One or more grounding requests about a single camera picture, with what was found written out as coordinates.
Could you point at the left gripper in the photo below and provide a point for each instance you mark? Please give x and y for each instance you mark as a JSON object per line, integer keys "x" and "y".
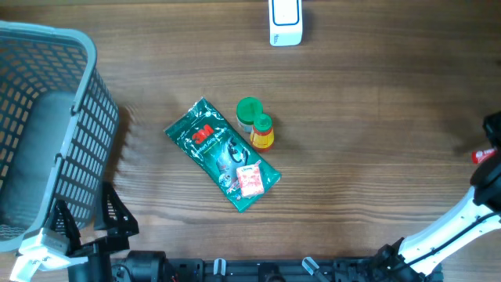
{"x": 118, "y": 229}

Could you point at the green 3M gloves packet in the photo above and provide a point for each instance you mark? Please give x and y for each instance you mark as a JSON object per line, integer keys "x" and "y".
{"x": 206, "y": 136}

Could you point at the pink tissue packet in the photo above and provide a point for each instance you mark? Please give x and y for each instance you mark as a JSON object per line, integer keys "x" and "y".
{"x": 250, "y": 181}

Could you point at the green cap sauce bottle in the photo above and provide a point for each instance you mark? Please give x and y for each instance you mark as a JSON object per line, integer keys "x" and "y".
{"x": 262, "y": 136}

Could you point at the green lid white jar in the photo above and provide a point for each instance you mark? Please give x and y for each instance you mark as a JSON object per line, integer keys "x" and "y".
{"x": 246, "y": 111}

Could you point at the red coffee stick sachet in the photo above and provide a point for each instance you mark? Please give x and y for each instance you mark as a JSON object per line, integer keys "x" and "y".
{"x": 479, "y": 156}

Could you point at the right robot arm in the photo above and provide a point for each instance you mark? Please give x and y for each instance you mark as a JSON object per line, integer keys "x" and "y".
{"x": 416, "y": 257}

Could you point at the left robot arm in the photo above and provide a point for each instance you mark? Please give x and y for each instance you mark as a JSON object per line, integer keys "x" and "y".
{"x": 94, "y": 262}

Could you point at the white barcode scanner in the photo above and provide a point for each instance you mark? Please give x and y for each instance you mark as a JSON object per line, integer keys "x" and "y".
{"x": 285, "y": 22}

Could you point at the grey plastic mesh basket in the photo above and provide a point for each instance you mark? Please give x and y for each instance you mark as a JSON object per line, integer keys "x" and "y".
{"x": 58, "y": 123}

